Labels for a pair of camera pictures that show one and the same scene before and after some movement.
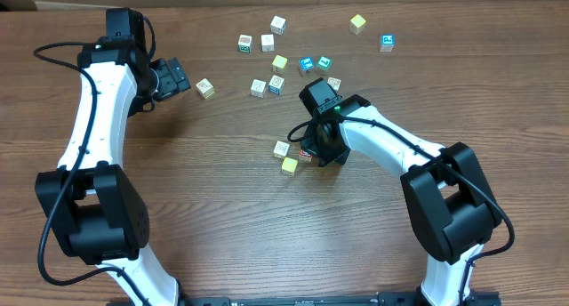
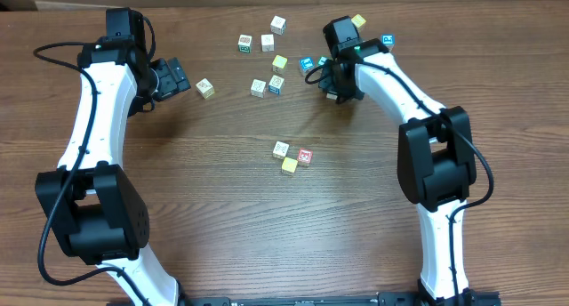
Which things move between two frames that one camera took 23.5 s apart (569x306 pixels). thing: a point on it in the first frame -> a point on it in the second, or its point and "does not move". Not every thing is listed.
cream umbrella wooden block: (281, 149) does not move
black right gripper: (332, 153) -> (332, 84)
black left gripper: (176, 77) does not move
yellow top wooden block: (289, 165) does not move
